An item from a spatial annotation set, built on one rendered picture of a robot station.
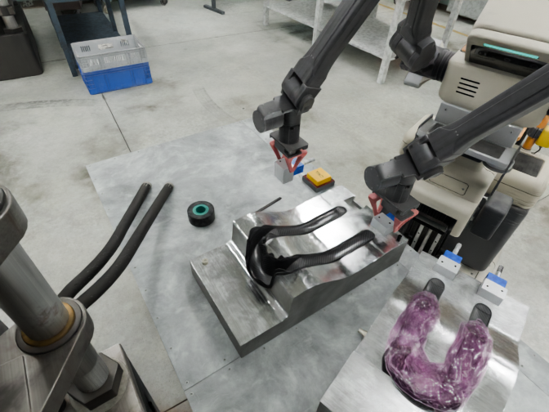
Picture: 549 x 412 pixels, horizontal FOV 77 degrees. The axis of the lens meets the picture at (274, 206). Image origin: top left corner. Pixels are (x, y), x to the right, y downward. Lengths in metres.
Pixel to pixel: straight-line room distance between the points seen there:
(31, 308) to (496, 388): 0.78
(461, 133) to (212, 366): 0.68
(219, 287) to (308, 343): 0.24
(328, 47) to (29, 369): 0.77
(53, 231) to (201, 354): 1.73
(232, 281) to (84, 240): 1.54
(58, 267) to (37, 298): 1.64
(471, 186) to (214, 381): 0.95
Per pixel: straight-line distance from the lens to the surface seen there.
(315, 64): 0.82
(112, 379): 0.83
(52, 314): 0.62
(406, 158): 0.82
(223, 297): 0.83
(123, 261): 0.87
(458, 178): 1.27
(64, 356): 0.64
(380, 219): 0.96
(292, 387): 0.81
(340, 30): 0.80
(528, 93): 0.70
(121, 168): 1.34
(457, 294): 0.96
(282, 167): 1.00
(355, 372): 0.72
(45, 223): 2.51
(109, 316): 1.92
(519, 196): 1.57
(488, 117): 0.72
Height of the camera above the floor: 1.56
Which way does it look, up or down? 43 degrees down
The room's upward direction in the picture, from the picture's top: 3 degrees clockwise
